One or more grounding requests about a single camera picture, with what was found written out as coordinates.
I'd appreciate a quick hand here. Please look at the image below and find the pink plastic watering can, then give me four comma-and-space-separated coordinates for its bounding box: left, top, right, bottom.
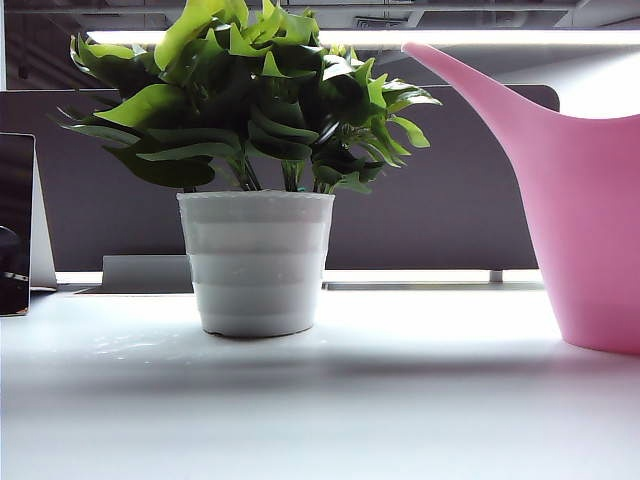
401, 41, 640, 356

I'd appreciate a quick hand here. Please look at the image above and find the green plant in white pot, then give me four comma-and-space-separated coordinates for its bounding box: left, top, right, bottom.
49, 0, 444, 339

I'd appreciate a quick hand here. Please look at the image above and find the dark grey desk partition panel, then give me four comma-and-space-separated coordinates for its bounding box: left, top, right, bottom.
0, 83, 560, 272

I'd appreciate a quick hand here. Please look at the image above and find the long ceiling light strip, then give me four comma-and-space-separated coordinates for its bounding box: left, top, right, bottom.
85, 28, 640, 47

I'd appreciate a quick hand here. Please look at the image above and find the grey cable tray flap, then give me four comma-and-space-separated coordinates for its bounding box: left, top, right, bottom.
102, 254, 195, 294

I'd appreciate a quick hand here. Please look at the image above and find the black monitor with silver frame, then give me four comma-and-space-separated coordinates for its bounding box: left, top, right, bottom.
0, 132, 59, 317

